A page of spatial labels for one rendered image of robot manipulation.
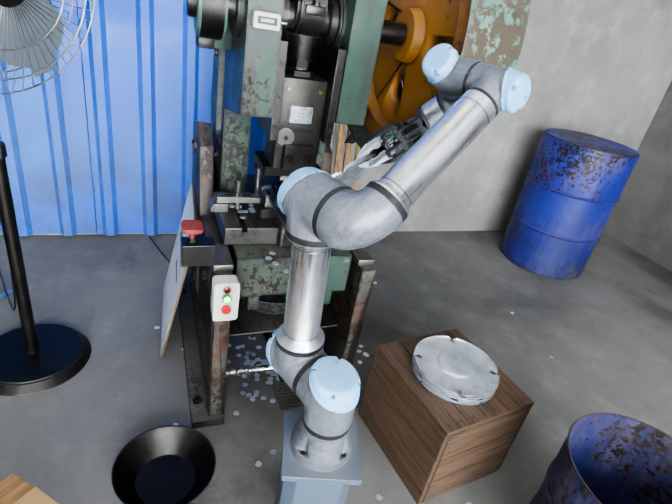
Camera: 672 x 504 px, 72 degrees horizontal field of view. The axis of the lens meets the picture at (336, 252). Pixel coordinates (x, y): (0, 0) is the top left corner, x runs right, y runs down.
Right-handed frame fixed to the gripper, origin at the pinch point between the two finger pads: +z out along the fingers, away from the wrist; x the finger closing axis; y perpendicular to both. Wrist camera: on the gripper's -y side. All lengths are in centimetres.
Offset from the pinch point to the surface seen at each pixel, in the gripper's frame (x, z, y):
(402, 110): -4.1, -5.1, -46.2
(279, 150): -15.4, 28.0, -17.8
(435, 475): 95, 31, 10
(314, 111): -19.2, 13.3, -23.8
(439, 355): 72, 20, -17
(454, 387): 77, 16, -4
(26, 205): -69, 188, -52
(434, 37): -17.2, -26.0, -39.1
